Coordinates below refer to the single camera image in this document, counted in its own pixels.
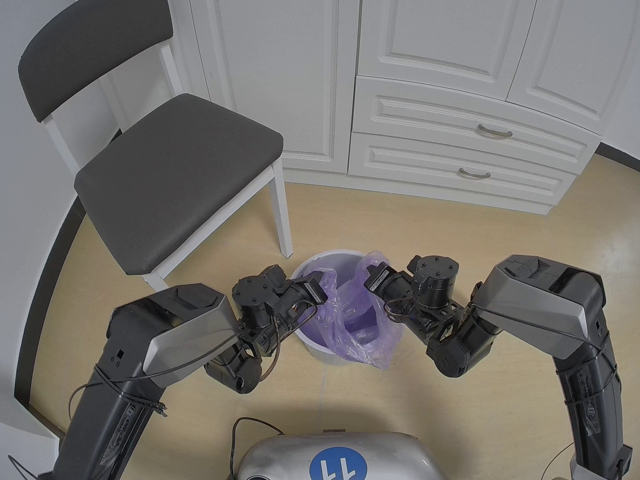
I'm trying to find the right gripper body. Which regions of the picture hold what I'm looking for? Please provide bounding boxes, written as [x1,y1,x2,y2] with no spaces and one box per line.
[363,262,418,303]

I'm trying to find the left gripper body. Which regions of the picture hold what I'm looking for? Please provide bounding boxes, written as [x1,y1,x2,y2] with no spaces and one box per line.
[279,274,329,319]

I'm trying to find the purple plastic bag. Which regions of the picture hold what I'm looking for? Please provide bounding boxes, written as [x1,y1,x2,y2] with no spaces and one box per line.
[299,249,405,370]

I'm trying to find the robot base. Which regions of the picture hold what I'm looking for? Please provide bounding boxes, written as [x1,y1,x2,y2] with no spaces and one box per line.
[240,432,446,480]

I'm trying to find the white trash bin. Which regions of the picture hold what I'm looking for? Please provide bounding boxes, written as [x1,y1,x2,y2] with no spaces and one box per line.
[291,249,401,367]

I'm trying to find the grey white chair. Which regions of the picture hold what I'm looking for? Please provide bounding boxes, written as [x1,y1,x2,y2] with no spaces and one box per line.
[17,0,294,291]

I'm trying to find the white wardrobe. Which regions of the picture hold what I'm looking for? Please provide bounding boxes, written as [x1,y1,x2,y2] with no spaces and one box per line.
[167,0,640,216]

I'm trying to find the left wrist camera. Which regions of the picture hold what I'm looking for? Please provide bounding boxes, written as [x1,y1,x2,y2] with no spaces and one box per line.
[262,264,290,294]

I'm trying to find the black cable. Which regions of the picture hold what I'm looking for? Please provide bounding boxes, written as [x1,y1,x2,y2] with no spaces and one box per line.
[229,417,286,480]

